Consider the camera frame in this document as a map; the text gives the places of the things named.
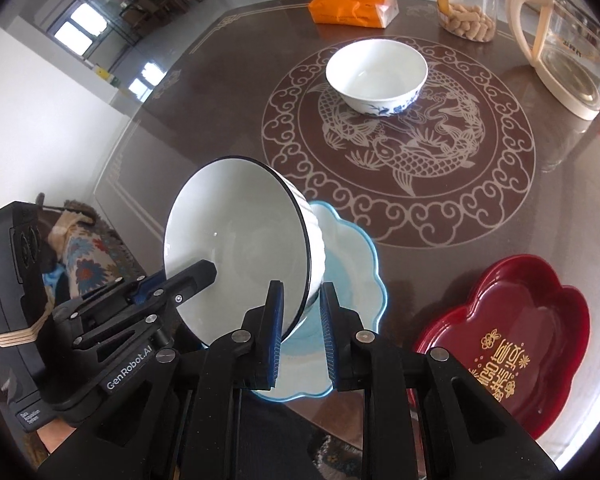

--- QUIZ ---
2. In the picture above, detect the red flower plate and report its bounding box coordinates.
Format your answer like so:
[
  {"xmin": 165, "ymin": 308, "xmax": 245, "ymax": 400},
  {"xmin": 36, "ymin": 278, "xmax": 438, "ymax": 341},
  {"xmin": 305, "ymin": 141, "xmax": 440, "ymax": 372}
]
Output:
[{"xmin": 413, "ymin": 254, "xmax": 591, "ymax": 439}]

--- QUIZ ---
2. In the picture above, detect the white ribbed black-rimmed bowl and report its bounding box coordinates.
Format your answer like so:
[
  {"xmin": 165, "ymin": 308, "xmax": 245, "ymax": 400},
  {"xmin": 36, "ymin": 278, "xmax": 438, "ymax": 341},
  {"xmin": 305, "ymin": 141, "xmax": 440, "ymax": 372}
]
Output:
[{"xmin": 163, "ymin": 156, "xmax": 326, "ymax": 344}]

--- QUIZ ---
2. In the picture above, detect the scalloped white blue bowl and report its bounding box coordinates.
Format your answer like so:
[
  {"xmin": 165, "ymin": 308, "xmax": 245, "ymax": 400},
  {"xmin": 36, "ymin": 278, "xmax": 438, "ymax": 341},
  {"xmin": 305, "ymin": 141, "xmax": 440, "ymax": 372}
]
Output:
[{"xmin": 256, "ymin": 200, "xmax": 388, "ymax": 403}]

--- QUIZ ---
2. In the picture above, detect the white blue floral bowl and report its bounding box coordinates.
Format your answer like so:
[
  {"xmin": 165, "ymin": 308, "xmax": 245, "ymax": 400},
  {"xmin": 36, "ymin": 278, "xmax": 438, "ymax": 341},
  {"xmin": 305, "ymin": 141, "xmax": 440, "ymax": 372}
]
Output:
[{"xmin": 325, "ymin": 38, "xmax": 429, "ymax": 117}]

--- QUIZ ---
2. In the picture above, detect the person's left hand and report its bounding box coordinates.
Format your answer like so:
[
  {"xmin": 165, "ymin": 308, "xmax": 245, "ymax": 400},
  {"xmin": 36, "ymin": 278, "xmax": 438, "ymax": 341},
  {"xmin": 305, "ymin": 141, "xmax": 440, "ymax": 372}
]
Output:
[{"xmin": 36, "ymin": 418, "xmax": 76, "ymax": 454}]

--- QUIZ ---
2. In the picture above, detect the orange tissue pack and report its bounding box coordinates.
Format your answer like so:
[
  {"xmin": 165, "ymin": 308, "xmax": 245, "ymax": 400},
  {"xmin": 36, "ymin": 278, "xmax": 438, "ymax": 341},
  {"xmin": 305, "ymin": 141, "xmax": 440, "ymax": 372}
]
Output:
[{"xmin": 308, "ymin": 0, "xmax": 399, "ymax": 29}]

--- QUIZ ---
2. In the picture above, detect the glass kettle cream handle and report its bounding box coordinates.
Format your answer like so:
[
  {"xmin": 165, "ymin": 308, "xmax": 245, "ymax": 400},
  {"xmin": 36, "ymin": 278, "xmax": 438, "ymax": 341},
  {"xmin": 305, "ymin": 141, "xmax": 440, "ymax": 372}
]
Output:
[{"xmin": 505, "ymin": 0, "xmax": 600, "ymax": 122}]

